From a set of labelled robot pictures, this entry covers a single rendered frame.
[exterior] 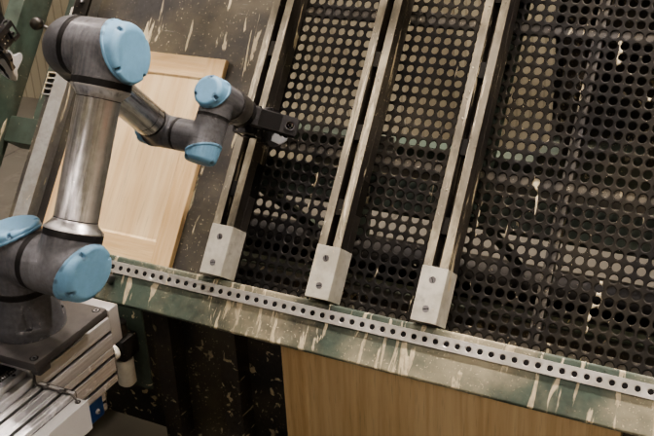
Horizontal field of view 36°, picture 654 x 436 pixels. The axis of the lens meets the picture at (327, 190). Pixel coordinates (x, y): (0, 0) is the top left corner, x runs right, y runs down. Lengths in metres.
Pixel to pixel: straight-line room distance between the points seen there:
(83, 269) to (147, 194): 0.79
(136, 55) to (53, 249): 0.39
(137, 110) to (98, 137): 0.30
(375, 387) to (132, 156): 0.89
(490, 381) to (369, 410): 0.59
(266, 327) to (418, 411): 0.48
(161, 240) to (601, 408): 1.17
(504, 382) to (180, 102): 1.14
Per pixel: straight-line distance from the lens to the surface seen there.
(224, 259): 2.46
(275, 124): 2.37
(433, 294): 2.23
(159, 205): 2.66
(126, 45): 1.92
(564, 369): 2.16
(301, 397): 2.80
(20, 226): 2.03
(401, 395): 2.63
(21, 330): 2.09
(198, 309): 2.50
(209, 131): 2.23
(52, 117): 2.93
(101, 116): 1.94
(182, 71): 2.75
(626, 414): 2.14
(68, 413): 2.04
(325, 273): 2.33
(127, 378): 2.67
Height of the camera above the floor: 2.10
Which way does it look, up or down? 24 degrees down
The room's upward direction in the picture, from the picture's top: 3 degrees counter-clockwise
